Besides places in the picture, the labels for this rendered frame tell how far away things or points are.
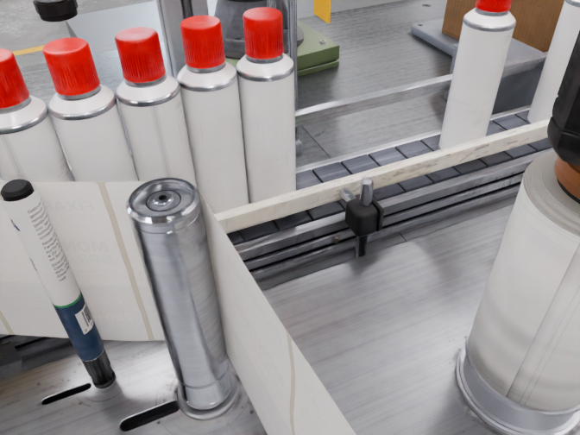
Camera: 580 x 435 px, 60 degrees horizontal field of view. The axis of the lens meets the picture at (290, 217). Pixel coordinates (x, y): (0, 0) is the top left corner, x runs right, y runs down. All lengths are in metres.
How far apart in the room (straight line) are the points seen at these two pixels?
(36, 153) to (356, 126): 0.49
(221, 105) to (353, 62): 0.58
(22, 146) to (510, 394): 0.39
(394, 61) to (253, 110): 0.58
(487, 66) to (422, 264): 0.22
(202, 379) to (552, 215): 0.23
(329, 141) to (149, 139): 0.37
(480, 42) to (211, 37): 0.28
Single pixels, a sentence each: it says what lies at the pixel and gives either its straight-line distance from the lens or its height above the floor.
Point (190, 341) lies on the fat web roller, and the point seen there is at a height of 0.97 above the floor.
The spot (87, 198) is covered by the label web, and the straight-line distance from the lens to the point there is 0.31.
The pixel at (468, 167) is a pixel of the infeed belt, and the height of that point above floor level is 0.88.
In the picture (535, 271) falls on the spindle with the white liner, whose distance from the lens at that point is 0.30.
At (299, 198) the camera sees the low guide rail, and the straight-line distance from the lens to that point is 0.51.
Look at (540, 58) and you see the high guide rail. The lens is 0.74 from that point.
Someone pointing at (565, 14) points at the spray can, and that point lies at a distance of 0.69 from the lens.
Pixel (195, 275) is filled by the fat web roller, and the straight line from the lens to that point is 0.29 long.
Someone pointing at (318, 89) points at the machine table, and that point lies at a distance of 0.90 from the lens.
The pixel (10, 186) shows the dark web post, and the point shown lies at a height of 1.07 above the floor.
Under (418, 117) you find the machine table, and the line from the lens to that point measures 0.83.
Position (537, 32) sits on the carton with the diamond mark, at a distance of 0.96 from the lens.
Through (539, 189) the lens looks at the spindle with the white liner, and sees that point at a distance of 0.29.
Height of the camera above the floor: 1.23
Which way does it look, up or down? 40 degrees down
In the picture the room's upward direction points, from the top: 2 degrees counter-clockwise
